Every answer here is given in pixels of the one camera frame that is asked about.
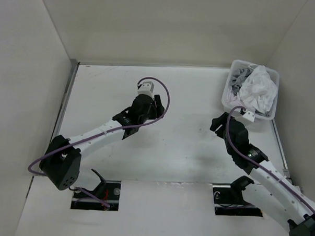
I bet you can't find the white tank top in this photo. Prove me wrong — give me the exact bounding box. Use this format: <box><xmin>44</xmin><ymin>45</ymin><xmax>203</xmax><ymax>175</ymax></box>
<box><xmin>239</xmin><ymin>65</ymin><xmax>278</xmax><ymax>114</ymax></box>

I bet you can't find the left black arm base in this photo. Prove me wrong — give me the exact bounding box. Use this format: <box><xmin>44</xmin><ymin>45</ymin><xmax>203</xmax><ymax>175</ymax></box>
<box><xmin>69</xmin><ymin>169</ymin><xmax>122</xmax><ymax>211</ymax></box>

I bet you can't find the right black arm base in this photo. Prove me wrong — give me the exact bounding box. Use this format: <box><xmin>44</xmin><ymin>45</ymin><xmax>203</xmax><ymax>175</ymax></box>
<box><xmin>213</xmin><ymin>176</ymin><xmax>263</xmax><ymax>217</ymax></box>

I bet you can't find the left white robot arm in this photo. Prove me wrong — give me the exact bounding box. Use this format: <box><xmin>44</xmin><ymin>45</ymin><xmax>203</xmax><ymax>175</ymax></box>
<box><xmin>39</xmin><ymin>95</ymin><xmax>165</xmax><ymax>198</ymax></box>

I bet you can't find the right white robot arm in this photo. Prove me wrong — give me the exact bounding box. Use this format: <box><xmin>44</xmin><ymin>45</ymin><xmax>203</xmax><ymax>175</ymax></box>
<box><xmin>210</xmin><ymin>113</ymin><xmax>315</xmax><ymax>236</ymax></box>

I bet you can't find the pale pink tank top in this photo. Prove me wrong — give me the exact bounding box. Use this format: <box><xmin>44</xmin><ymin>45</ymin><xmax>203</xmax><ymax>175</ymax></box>
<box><xmin>225</xmin><ymin>91</ymin><xmax>244</xmax><ymax>108</ymax></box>

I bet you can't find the grey tank top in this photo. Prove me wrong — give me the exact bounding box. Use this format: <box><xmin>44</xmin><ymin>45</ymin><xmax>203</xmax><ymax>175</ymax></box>
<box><xmin>228</xmin><ymin>67</ymin><xmax>254</xmax><ymax>96</ymax></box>

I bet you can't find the white plastic laundry basket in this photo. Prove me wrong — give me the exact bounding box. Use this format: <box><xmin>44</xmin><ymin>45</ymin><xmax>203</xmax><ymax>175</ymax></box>
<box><xmin>221</xmin><ymin>60</ymin><xmax>280</xmax><ymax>120</ymax></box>

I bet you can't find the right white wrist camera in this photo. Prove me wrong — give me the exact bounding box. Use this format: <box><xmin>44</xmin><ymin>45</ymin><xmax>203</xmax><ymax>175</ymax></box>
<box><xmin>242</xmin><ymin>110</ymin><xmax>255</xmax><ymax>123</ymax></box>

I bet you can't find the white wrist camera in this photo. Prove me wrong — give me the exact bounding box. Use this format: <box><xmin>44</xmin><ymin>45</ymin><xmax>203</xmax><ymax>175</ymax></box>
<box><xmin>242</xmin><ymin>110</ymin><xmax>255</xmax><ymax>123</ymax></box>
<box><xmin>137</xmin><ymin>81</ymin><xmax>154</xmax><ymax>97</ymax></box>

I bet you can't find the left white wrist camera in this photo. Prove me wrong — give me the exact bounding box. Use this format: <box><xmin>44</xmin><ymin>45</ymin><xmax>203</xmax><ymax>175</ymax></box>
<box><xmin>137</xmin><ymin>81</ymin><xmax>154</xmax><ymax>97</ymax></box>

